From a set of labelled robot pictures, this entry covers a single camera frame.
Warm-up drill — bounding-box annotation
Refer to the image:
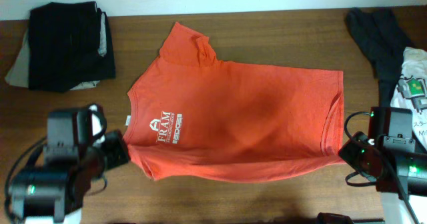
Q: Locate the folded grey garment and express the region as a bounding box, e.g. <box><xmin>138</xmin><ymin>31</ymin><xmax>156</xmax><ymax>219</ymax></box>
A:
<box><xmin>4</xmin><ymin>3</ymin><xmax>108</xmax><ymax>91</ymax></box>

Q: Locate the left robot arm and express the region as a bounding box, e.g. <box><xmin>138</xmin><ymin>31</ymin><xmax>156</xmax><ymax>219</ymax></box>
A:
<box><xmin>4</xmin><ymin>103</ymin><xmax>129</xmax><ymax>223</ymax></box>

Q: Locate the folded black garment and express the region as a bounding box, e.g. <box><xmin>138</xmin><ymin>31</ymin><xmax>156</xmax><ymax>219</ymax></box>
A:
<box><xmin>27</xmin><ymin>1</ymin><xmax>117</xmax><ymax>94</ymax></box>

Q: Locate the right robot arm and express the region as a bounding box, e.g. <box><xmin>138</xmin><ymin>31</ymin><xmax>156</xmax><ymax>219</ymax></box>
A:
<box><xmin>339</xmin><ymin>132</ymin><xmax>426</xmax><ymax>223</ymax></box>

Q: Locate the orange red t-shirt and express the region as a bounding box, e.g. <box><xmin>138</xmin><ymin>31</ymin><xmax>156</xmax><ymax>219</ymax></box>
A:
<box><xmin>124</xmin><ymin>23</ymin><xmax>344</xmax><ymax>183</ymax></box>

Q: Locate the white printed t-shirt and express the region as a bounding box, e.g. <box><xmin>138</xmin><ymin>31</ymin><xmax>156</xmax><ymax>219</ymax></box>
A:
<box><xmin>390</xmin><ymin>47</ymin><xmax>426</xmax><ymax>148</ymax></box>

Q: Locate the dark grey garment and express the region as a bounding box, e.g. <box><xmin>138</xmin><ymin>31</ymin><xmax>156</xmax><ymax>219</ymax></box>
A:
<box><xmin>345</xmin><ymin>8</ymin><xmax>414</xmax><ymax>107</ymax></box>

